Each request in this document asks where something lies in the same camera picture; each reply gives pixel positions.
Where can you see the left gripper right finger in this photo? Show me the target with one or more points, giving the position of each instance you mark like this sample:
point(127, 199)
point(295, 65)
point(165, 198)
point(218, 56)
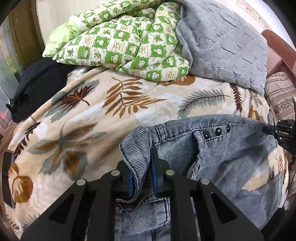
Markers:
point(198, 209)

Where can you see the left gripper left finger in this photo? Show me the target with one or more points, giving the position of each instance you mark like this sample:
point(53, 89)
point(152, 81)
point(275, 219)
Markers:
point(85, 211)

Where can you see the grey denim pants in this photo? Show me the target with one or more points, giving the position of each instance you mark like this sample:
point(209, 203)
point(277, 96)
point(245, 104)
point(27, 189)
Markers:
point(226, 149)

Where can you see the striped beige pillow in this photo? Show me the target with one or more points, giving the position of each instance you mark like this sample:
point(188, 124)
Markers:
point(280, 91)

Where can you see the brown pink headboard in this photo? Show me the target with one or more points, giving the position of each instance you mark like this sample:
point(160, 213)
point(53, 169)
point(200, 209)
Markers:
point(281, 56)

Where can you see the beige leaf pattern blanket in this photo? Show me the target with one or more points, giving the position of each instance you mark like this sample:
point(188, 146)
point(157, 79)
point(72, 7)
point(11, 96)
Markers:
point(77, 133)

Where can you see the black smartphone on bed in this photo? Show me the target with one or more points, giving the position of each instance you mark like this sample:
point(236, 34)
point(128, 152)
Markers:
point(8, 160)

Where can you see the grey quilted comforter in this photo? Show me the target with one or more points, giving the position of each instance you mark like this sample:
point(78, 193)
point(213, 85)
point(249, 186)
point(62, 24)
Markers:
point(221, 45)

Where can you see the black garment on bed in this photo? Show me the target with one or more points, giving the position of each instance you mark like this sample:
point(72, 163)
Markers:
point(38, 84)

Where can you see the green white patterned quilt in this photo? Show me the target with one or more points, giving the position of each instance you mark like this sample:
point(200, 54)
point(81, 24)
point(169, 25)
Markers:
point(134, 37)

